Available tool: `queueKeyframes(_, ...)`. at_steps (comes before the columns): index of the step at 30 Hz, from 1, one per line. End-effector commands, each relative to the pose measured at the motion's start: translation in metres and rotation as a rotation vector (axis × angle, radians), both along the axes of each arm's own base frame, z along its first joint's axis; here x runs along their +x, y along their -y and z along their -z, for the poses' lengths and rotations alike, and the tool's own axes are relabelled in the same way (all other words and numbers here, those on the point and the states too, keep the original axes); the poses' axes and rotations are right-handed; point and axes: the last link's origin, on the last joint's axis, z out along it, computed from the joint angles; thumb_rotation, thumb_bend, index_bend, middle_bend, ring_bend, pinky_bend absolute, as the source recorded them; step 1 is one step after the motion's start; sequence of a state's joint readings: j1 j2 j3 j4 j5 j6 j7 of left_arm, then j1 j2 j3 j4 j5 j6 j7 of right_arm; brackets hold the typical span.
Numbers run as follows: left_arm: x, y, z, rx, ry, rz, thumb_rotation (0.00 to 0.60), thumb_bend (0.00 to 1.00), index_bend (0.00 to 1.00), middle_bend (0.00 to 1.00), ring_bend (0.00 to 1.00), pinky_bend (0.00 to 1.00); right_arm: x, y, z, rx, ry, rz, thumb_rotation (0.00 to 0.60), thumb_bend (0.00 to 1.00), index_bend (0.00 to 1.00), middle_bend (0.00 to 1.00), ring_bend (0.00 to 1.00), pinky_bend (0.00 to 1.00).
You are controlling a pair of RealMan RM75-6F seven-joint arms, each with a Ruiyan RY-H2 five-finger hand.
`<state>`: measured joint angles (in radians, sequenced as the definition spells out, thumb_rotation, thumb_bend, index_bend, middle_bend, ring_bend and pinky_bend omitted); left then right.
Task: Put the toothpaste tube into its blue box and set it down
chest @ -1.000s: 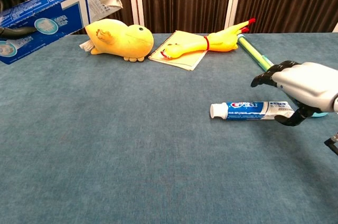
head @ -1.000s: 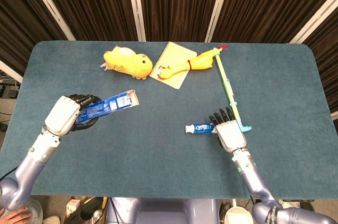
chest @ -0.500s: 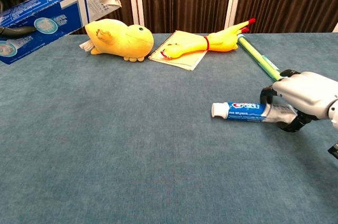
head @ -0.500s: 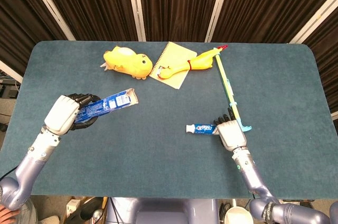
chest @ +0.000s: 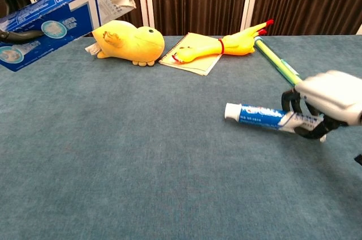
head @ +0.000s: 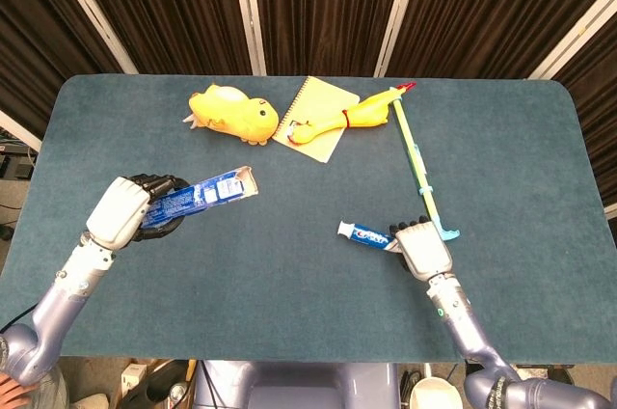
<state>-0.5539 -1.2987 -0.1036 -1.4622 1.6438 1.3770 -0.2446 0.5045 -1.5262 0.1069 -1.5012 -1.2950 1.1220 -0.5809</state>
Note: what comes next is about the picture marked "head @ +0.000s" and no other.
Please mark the white shoe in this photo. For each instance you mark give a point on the white shoe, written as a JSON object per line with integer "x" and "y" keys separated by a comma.
{"x": 91, "y": 401}

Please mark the blue table mat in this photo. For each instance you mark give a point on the blue table mat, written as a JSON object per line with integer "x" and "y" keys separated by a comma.
{"x": 289, "y": 283}

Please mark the black floor equipment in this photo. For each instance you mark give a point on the black floor equipment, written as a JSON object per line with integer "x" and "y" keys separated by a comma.
{"x": 19, "y": 169}

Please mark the yellow plush dinosaur toy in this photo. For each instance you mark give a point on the yellow plush dinosaur toy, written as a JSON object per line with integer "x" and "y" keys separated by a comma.
{"x": 231, "y": 112}

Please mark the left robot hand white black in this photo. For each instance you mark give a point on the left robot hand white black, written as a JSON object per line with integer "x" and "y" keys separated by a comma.
{"x": 115, "y": 213}

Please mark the blue toothpaste box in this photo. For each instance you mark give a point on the blue toothpaste box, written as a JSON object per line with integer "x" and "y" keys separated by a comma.
{"x": 212, "y": 194}

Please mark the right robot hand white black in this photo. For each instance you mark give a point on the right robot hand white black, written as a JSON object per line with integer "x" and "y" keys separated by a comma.
{"x": 424, "y": 250}

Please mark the lavender robot base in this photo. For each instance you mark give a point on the lavender robot base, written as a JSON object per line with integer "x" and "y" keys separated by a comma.
{"x": 299, "y": 387}

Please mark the black trash bin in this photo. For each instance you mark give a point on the black trash bin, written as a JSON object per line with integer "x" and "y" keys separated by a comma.
{"x": 554, "y": 373}

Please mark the yellow rubber chicken toy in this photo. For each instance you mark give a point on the yellow rubber chicken toy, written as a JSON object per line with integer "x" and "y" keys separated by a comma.
{"x": 366, "y": 112}

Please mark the person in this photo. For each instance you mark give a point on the person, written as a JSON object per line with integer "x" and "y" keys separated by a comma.
{"x": 14, "y": 392}

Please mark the dark brown pleated curtain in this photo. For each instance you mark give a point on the dark brown pleated curtain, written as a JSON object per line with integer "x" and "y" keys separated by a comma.
{"x": 318, "y": 4}

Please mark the white bowl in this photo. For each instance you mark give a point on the white bowl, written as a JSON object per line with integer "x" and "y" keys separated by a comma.
{"x": 436, "y": 394}

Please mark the yellow spiral notebook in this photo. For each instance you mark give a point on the yellow spiral notebook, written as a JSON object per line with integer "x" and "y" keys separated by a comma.
{"x": 315, "y": 105}

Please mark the white blue toothpaste tube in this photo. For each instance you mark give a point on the white blue toothpaste tube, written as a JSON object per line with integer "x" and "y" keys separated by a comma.
{"x": 366, "y": 235}

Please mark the white partition post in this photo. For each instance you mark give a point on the white partition post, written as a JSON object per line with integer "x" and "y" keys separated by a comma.
{"x": 397, "y": 13}
{"x": 91, "y": 8}
{"x": 248, "y": 8}
{"x": 19, "y": 131}
{"x": 573, "y": 33}

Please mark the green and teal stick tool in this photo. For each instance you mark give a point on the green and teal stick tool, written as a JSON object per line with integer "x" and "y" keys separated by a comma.
{"x": 413, "y": 153}

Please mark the black bag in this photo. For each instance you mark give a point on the black bag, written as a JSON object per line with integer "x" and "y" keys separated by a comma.
{"x": 159, "y": 387}

